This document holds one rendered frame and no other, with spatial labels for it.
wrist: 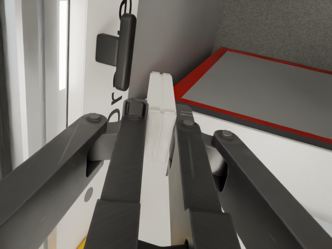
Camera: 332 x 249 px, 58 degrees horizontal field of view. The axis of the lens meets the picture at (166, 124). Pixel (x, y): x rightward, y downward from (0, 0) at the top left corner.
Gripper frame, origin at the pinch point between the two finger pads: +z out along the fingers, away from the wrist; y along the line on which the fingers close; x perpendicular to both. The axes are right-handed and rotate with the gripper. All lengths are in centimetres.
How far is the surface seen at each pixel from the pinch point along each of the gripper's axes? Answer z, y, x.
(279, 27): 91, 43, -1
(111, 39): 12.0, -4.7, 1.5
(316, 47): 87, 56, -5
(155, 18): 32.4, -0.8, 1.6
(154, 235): 24.7, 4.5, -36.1
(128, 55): 11.4, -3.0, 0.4
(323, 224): 15.2, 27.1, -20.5
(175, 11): 41.6, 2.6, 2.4
